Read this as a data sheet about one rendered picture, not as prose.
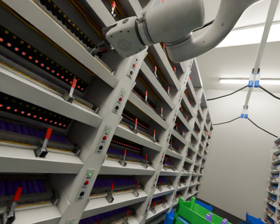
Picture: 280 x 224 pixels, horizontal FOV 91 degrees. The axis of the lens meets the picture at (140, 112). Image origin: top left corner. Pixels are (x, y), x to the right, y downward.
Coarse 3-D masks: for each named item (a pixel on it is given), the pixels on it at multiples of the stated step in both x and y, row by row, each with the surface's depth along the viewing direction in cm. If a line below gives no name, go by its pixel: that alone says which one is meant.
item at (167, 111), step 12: (192, 60) 140; (180, 72) 132; (168, 84) 134; (156, 108) 130; (168, 108) 124; (156, 132) 121; (168, 132) 118; (156, 156) 113; (144, 180) 110; (156, 180) 113; (144, 204) 104; (144, 216) 105
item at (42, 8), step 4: (32, 0) 38; (36, 0) 39; (36, 4) 39; (40, 4) 39; (40, 8) 39; (44, 8) 40; (44, 12) 39; (48, 12) 41; (52, 16) 42; (56, 20) 43; (60, 24) 44; (64, 28) 46; (68, 32) 47; (72, 36) 48; (76, 40) 49; (80, 44) 51; (84, 44) 52; (84, 48) 51; (96, 56) 57; (100, 60) 58; (104, 64) 60; (108, 68) 62
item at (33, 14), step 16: (0, 0) 38; (16, 0) 33; (16, 16) 42; (32, 16) 35; (48, 16) 38; (48, 32) 39; (64, 32) 41; (64, 48) 43; (80, 48) 46; (80, 64) 60; (96, 64) 52; (112, 80) 60
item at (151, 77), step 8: (144, 56) 74; (144, 64) 76; (144, 72) 79; (144, 80) 104; (152, 80) 86; (152, 88) 111; (160, 88) 96; (168, 88) 112; (160, 96) 119; (168, 96) 107; (168, 104) 113
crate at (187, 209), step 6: (180, 198) 79; (192, 198) 91; (180, 204) 77; (186, 204) 86; (192, 204) 89; (198, 204) 89; (180, 210) 76; (186, 210) 74; (192, 210) 89; (198, 210) 87; (204, 210) 85; (186, 216) 73; (192, 216) 71; (198, 216) 70; (204, 216) 84; (216, 216) 80; (192, 222) 70; (198, 222) 69; (204, 222) 67; (210, 222) 66; (216, 222) 79; (228, 222) 76
